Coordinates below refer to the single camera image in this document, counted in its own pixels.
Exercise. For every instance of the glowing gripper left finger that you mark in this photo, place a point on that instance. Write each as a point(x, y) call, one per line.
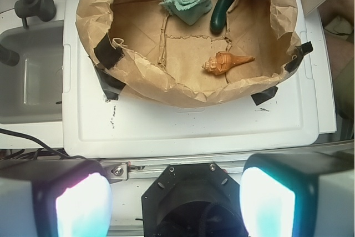
point(70, 197)

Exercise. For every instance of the dark grey faucet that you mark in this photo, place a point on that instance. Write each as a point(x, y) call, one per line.
point(45, 10)

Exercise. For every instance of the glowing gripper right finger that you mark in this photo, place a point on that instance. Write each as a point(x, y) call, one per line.
point(298, 194)

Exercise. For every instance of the orange conch seashell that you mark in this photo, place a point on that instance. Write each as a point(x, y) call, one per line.
point(223, 61)

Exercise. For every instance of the dark green cucumber toy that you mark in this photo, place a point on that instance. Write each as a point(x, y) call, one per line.
point(219, 17)

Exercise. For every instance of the teal blue cloth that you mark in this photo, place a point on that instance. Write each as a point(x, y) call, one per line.
point(189, 11)

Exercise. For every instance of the grey sink basin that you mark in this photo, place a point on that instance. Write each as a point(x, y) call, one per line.
point(31, 91)

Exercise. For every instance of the brown paper bag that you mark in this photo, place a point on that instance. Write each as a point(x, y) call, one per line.
point(158, 56)

